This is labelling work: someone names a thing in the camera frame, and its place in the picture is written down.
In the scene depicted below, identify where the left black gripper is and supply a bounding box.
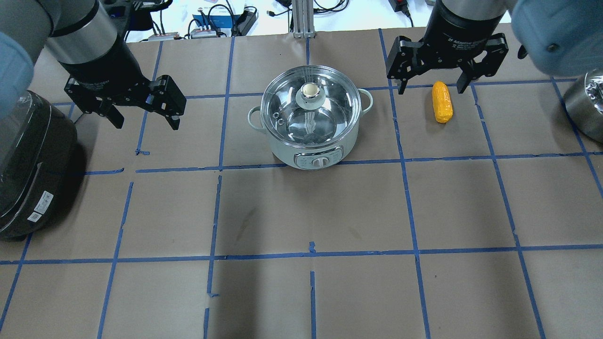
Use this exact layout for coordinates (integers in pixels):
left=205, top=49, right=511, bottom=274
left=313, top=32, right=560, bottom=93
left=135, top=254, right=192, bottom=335
left=61, top=43, right=187, bottom=130

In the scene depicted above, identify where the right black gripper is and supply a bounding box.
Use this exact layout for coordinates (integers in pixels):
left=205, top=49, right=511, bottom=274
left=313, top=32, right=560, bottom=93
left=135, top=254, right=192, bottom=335
left=386, top=1, right=509, bottom=95

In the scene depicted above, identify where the yellow corn cob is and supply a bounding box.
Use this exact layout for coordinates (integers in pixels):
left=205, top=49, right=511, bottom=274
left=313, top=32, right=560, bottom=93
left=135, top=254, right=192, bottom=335
left=432, top=81, right=454, bottom=124

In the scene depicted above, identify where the glass pot lid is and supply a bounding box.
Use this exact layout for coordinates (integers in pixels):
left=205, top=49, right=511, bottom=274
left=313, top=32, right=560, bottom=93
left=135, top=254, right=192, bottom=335
left=259, top=65, right=374, bottom=148

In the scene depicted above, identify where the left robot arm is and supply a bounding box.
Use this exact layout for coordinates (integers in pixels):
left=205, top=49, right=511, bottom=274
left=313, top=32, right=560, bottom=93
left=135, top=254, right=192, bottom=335
left=0, top=0, right=187, bottom=130

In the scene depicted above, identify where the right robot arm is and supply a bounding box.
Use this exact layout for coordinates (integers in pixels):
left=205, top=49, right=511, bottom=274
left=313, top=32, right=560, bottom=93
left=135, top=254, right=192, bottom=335
left=386, top=0, right=603, bottom=94

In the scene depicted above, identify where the stainless steel pot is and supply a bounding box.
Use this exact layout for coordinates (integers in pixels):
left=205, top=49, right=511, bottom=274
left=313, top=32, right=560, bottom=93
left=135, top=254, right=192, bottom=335
left=563, top=68, right=603, bottom=144

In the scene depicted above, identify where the pale green electric pot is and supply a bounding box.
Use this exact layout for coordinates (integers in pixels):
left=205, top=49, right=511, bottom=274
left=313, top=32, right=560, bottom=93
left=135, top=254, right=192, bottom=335
left=247, top=65, right=374, bottom=171

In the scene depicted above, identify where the black air fryer appliance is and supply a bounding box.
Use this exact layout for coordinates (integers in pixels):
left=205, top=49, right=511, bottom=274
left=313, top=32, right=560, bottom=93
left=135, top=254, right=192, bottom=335
left=0, top=91, right=78, bottom=241

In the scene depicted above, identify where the black power adapter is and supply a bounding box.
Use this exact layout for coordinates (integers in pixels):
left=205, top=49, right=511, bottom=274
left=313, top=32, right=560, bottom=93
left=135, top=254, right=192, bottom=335
left=232, top=8, right=259, bottom=36

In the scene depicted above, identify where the aluminium frame post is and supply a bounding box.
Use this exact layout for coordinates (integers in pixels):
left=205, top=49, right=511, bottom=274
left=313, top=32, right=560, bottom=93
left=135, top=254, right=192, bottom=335
left=291, top=0, right=316, bottom=39

